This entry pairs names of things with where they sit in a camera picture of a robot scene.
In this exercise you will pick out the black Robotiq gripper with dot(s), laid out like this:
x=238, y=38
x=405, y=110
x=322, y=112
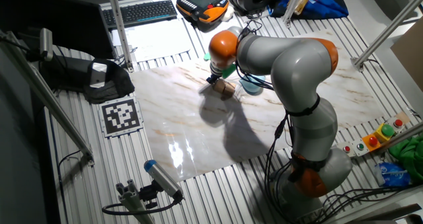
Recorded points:
x=212, y=79

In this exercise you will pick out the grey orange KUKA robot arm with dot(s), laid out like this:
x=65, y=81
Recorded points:
x=297, y=68

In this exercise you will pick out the light blue piggy bank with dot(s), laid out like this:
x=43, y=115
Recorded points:
x=252, y=87

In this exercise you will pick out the wooden coin holder block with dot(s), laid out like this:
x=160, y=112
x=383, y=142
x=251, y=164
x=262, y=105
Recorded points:
x=226, y=89

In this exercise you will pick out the white printed paper sheet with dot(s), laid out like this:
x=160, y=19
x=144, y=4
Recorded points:
x=162, y=40

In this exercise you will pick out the white round object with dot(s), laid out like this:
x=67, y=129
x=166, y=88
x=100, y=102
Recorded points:
x=228, y=14

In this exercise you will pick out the black orange teach pendant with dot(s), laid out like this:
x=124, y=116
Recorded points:
x=201, y=6

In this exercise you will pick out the black computer keyboard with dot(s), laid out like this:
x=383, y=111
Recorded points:
x=138, y=14

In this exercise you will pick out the black white fiducial marker board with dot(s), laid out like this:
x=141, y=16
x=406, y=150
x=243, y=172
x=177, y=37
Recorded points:
x=120, y=116

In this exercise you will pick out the black fabric bag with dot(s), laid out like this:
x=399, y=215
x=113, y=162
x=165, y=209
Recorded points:
x=112, y=85

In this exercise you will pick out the grey white box in bag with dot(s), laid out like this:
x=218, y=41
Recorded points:
x=98, y=74

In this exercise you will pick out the gold foil packet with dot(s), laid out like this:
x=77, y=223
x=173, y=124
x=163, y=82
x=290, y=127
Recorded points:
x=302, y=4

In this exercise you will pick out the blue cloth bag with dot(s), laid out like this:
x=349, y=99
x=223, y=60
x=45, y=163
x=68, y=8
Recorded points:
x=320, y=6

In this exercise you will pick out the short aluminium profile stand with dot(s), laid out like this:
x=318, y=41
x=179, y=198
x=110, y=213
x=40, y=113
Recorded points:
x=132, y=201

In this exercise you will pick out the grey box small buttons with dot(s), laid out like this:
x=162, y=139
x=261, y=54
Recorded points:
x=355, y=148

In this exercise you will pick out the orange box red button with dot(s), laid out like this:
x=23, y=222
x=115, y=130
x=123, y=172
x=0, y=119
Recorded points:
x=372, y=141

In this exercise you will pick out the black computer monitor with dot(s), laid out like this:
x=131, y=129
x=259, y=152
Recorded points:
x=49, y=22

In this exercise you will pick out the yellow box green button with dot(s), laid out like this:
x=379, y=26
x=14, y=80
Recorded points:
x=386, y=131

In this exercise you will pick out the beige box red button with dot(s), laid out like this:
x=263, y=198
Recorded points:
x=398, y=122

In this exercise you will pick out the brown cardboard sheet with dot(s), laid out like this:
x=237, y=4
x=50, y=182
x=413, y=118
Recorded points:
x=409, y=55

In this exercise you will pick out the blue plastic bag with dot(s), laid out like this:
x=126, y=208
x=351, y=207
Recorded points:
x=393, y=174

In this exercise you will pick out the button control box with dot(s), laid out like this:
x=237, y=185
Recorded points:
x=409, y=133

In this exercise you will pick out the green cloth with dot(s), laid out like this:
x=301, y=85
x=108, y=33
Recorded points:
x=409, y=154

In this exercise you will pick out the aluminium frame profile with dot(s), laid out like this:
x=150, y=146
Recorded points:
x=119, y=22
x=393, y=22
x=49, y=98
x=292, y=4

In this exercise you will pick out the grey camera with blue cap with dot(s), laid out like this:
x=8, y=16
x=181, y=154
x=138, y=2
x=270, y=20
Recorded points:
x=162, y=179

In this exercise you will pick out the small grey mounted camera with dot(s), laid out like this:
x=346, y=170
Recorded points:
x=46, y=44

